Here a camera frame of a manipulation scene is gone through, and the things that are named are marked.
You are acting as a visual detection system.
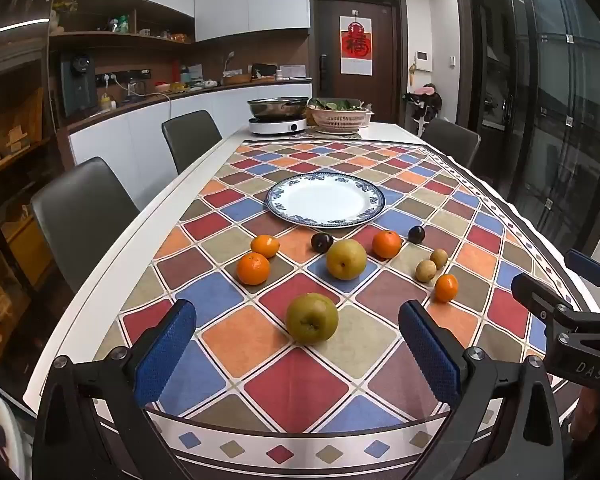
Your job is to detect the grey dining chair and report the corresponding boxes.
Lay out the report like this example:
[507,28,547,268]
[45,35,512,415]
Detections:
[30,156,141,296]
[422,119,482,171]
[161,110,223,176]

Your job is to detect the colourful checkered tablecloth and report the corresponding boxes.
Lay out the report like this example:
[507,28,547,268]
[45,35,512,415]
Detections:
[92,139,600,466]

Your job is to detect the black framed glass door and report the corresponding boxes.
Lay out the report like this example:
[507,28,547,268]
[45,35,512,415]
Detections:
[455,0,600,241]

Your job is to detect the green leafy vegetables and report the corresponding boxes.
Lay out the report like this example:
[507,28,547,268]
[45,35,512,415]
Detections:
[310,98,368,111]

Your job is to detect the wooden wall shelf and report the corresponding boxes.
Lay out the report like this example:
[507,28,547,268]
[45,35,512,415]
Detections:
[49,0,196,53]

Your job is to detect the yellow pear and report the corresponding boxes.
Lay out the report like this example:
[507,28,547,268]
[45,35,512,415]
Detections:
[326,240,367,281]

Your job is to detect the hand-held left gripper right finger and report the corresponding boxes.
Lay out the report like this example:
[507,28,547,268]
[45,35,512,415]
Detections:
[398,300,573,480]

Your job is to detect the white base cabinet with counter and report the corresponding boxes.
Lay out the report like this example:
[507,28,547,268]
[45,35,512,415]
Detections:
[69,80,313,211]

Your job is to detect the blue and white plate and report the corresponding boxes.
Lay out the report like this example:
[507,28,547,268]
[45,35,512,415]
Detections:
[264,172,386,227]

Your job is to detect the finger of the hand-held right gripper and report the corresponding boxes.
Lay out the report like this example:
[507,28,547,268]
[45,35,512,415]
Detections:
[564,249,600,288]
[511,272,586,331]

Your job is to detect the high chair with pink toy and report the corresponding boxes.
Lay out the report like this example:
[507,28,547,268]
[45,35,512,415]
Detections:
[405,84,443,136]

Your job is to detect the black water dispenser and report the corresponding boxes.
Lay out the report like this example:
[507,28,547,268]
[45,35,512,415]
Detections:
[60,52,97,118]

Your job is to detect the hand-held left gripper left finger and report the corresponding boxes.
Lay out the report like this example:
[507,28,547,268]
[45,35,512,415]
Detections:
[32,299,198,480]

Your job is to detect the pink plastic basket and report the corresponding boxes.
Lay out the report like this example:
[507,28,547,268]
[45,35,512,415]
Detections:
[307,105,372,133]

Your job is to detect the red wall calendar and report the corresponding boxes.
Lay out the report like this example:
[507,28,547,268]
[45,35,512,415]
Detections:
[339,16,372,76]

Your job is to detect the steel pan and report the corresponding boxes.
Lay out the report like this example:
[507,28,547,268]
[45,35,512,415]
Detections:
[246,97,312,120]

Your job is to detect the green pear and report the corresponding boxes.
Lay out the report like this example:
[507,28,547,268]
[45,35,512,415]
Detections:
[285,293,339,345]

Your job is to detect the white induction cooker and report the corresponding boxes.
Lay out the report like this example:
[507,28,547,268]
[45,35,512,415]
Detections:
[248,116,308,136]

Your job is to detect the small orange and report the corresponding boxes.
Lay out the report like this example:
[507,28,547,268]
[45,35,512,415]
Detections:
[434,274,459,304]

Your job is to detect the dark brown door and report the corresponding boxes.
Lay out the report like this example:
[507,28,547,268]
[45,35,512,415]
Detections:
[310,0,408,126]

